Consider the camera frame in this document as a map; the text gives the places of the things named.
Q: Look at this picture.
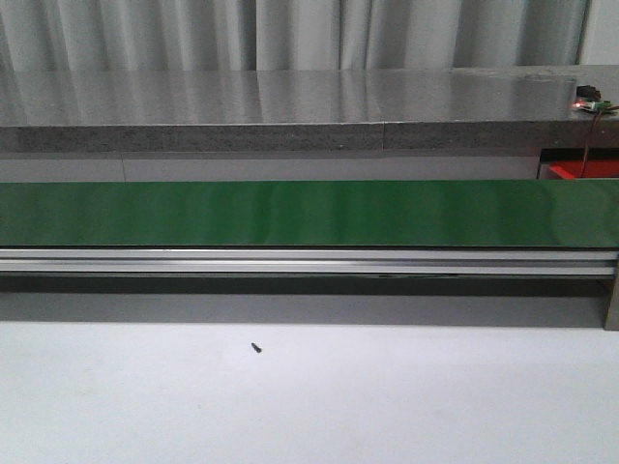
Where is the grey stone counter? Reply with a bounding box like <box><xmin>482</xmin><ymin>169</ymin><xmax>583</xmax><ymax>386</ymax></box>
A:
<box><xmin>1</xmin><ymin>66</ymin><xmax>618</xmax><ymax>153</ymax></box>

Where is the green conveyor belt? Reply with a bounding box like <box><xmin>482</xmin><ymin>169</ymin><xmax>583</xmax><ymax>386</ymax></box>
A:
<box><xmin>1</xmin><ymin>180</ymin><xmax>618</xmax><ymax>248</ymax></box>

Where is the red plastic tray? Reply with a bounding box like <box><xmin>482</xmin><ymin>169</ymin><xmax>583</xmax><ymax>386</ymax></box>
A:
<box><xmin>549</xmin><ymin>160</ymin><xmax>619</xmax><ymax>180</ymax></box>

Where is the small green circuit board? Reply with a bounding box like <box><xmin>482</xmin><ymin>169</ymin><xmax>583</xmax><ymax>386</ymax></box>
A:
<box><xmin>571</xmin><ymin>85</ymin><xmax>618</xmax><ymax>114</ymax></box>

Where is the grey curtain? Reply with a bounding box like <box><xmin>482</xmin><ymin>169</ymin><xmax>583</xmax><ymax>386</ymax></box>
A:
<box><xmin>1</xmin><ymin>1</ymin><xmax>618</xmax><ymax>72</ymax></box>

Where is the aluminium conveyor frame rail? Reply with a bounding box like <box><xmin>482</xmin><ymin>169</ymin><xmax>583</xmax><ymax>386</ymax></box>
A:
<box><xmin>1</xmin><ymin>247</ymin><xmax>618</xmax><ymax>330</ymax></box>

